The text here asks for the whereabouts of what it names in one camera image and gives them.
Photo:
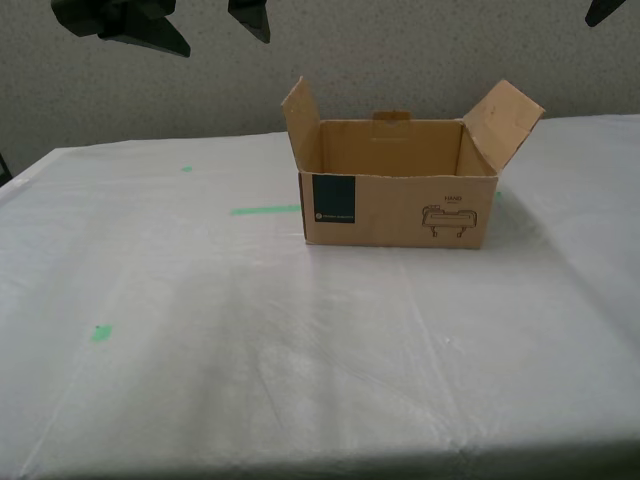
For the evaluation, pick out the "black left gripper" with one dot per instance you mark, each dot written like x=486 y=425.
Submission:
x=152 y=7

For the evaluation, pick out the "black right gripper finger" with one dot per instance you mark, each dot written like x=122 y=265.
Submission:
x=605 y=10

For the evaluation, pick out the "brown cardboard box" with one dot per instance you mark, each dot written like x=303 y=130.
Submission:
x=390 y=215

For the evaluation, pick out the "translucent white plastic sheet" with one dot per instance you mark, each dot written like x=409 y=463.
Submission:
x=300 y=350

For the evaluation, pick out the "dark metal frame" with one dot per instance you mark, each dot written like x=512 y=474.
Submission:
x=4 y=170

